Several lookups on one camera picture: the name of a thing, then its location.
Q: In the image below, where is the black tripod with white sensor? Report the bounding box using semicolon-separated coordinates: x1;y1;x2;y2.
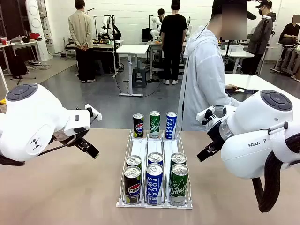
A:
262;14;273;47

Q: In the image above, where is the person in white hooded jacket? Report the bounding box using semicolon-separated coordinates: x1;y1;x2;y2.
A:
177;0;257;132

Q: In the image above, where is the large white table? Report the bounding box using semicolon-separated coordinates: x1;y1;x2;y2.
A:
224;74;300;111

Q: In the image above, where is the green Chilsung Cider can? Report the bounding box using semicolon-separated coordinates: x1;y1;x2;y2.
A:
149;111;161;139
170;152;187;168
170;163;189;206

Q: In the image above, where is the man in beige jacket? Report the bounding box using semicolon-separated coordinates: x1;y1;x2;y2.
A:
68;0;97;84

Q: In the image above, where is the grey wall electrical panel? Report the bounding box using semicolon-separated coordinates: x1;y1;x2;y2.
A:
38;0;53;40

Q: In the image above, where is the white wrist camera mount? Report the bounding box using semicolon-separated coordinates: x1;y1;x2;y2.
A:
84;104;103;125
196;105;227;126

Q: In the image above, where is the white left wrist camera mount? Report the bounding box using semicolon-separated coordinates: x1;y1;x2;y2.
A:
84;104;103;125

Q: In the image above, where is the man in black T-shirt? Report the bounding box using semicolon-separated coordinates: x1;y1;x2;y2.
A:
160;0;188;85

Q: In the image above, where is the blue Pocari Sweat can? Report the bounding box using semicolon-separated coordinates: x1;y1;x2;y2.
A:
165;112;178;139
147;152;164;167
145;163;164;206

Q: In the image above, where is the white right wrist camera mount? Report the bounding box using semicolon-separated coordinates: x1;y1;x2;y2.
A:
196;105;227;126

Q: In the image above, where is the clear can rack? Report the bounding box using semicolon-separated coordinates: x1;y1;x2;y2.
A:
116;130;194;209

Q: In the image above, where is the white tower air conditioner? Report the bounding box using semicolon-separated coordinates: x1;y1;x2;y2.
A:
25;0;51;59

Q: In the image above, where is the person's right forearm white sleeve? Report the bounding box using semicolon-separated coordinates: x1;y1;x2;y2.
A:
210;90;240;109

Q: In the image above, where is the person in black sweater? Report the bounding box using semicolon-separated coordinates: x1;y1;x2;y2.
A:
278;14;300;61

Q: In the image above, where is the man in grey hoodie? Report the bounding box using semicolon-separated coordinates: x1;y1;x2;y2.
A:
246;0;277;75

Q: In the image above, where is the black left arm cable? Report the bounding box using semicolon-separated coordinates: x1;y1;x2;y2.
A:
0;140;79;166

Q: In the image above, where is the black tripod with bag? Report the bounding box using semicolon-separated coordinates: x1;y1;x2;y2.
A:
10;55;37;85

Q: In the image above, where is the dark haired seated person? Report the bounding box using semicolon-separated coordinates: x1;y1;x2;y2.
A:
156;8;166;24

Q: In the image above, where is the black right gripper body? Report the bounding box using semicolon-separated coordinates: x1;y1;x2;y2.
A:
207;123;227;151

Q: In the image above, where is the black Pepsi can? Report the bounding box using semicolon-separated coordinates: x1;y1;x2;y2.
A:
133;113;145;138
123;165;142;205
126;155;143;171

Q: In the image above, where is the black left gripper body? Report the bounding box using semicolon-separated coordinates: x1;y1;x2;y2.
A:
52;129;90;148

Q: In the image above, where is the grey plastic stool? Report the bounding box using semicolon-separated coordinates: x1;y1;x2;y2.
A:
132;67;148;89

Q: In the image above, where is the white cluttered side table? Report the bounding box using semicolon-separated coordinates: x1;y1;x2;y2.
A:
0;39;42;75

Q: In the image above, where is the white background work table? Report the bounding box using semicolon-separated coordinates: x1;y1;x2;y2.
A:
220;44;255;73

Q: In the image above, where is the grey workbench table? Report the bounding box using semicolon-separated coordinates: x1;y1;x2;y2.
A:
64;39;124;73

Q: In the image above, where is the black stand pole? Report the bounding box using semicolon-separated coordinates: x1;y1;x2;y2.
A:
111;14;120;78

